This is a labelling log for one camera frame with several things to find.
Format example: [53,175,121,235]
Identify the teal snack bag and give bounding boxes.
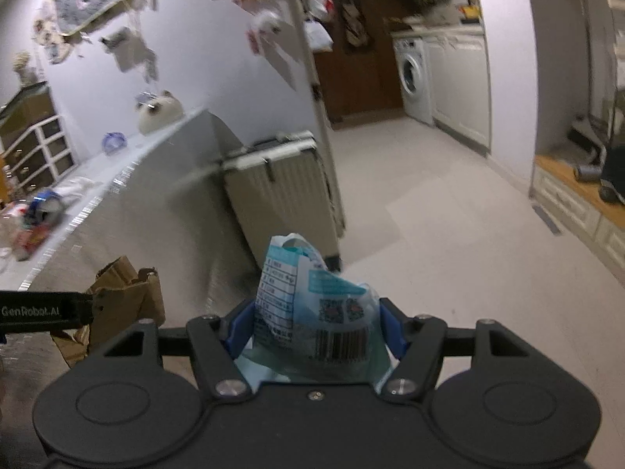
[235,233,392,391]

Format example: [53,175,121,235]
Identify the torn brown cardboard piece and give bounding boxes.
[51,256,165,367]

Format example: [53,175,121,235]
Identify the red cigarette pack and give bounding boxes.
[14,224,51,260]

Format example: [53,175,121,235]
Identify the white drawer cabinet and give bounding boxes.
[1,115,79,194]

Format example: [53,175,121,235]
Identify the cream ribbed suitcase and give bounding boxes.
[221,130,343,272]

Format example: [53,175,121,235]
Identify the blue white tissue pack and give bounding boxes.
[102,132,127,156]

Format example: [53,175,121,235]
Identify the glass fish tank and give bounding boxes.
[0,82,56,136]

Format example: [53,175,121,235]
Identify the low white wood-top cabinet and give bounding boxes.
[531,155,625,284]

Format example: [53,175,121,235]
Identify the cat shaped white ornament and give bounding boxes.
[136,90,184,134]

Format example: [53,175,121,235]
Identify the dried flower bouquet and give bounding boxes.
[13,50,38,87]

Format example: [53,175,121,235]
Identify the white kitchen cabinets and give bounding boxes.
[424,32,491,149]

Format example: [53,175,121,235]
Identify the brown entrance door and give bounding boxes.
[314,0,405,123]

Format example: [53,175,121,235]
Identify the white washing machine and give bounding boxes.
[393,37,434,126]

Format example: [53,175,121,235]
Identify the white plush wall toy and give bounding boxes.
[253,10,283,40]

